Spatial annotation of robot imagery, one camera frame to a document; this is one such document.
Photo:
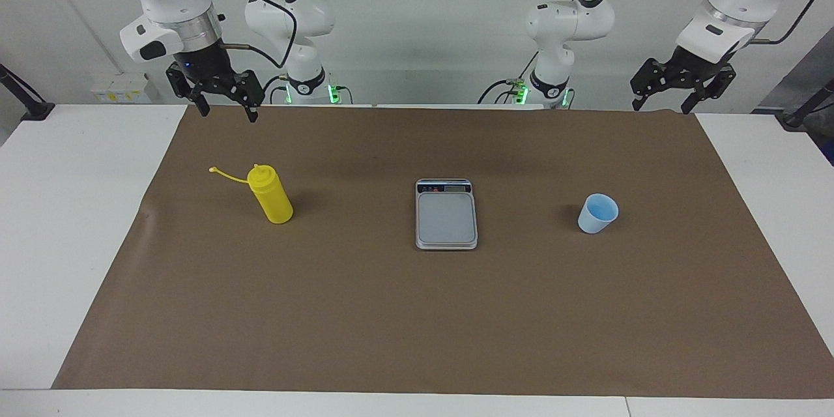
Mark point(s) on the white wall outlet box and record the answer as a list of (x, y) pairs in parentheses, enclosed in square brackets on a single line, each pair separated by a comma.
[(120, 90)]

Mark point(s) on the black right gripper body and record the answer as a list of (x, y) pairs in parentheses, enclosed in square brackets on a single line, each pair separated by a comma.
[(202, 65)]

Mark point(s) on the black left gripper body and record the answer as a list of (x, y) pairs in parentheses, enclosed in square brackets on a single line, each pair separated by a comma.
[(694, 68)]

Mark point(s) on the black clamp stand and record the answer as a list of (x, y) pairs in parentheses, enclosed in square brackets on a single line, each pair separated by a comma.
[(791, 118), (36, 111)]

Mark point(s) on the yellow squeeze bottle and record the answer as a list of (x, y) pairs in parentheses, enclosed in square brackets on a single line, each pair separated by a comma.
[(273, 199)]

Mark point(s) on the light blue plastic cup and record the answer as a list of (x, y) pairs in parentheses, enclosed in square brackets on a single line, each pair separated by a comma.
[(596, 218)]

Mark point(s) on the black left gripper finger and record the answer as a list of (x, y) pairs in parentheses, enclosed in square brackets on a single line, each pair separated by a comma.
[(713, 90), (648, 78)]

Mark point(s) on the silver digital kitchen scale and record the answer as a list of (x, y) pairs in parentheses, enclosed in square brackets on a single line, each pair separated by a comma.
[(446, 218)]

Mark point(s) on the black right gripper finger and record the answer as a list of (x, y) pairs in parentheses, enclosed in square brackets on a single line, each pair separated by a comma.
[(189, 90), (251, 94)]

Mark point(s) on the brown paper table mat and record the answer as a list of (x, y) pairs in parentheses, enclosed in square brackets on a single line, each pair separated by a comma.
[(417, 313)]

